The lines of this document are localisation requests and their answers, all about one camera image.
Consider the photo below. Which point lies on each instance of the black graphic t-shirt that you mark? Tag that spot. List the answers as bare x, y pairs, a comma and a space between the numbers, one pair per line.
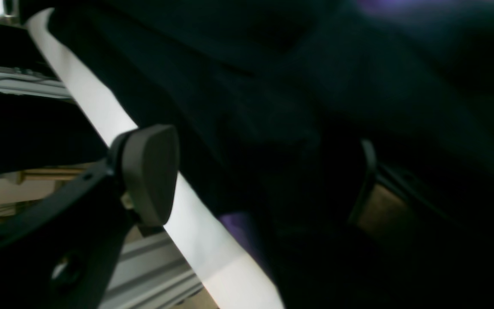
270, 99

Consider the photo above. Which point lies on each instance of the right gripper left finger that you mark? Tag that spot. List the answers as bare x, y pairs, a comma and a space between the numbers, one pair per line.
62, 252

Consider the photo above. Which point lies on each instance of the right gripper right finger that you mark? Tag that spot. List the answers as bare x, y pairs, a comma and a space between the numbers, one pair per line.
435, 233

